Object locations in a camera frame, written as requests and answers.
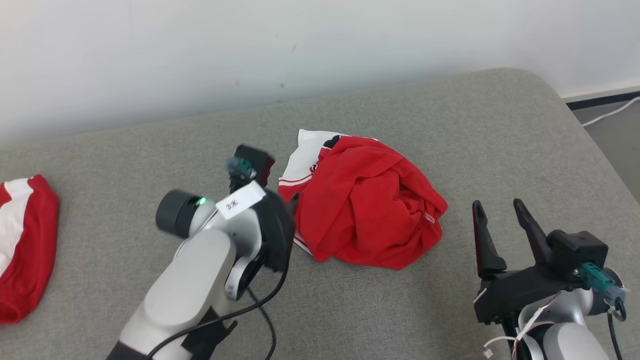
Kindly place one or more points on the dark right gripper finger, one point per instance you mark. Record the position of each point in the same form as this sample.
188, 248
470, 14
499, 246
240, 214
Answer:
486, 250
537, 240

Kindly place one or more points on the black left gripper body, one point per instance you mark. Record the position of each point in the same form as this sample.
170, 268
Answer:
280, 235

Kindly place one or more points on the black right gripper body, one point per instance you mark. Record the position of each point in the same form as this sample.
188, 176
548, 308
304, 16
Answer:
520, 295

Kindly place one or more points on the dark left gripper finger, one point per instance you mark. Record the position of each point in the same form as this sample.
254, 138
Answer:
295, 200

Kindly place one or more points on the red basketball jersey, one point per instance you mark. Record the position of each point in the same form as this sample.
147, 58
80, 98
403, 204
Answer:
370, 210

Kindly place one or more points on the red shorts with white stripe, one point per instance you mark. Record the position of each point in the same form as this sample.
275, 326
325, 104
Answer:
25, 260

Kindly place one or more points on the white paper label tag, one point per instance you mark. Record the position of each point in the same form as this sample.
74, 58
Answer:
240, 201

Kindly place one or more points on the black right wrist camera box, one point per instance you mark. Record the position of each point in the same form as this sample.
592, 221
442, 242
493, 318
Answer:
577, 252

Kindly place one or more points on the teal left camera connector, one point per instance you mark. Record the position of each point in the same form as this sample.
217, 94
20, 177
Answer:
242, 169

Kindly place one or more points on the teal camera connector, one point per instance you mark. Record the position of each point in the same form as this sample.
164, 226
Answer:
242, 169
597, 278

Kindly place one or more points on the teal right camera connector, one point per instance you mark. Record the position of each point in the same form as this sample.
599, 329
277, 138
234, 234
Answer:
597, 278

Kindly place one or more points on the white wall baseboard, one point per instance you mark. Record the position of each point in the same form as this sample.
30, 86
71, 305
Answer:
600, 93

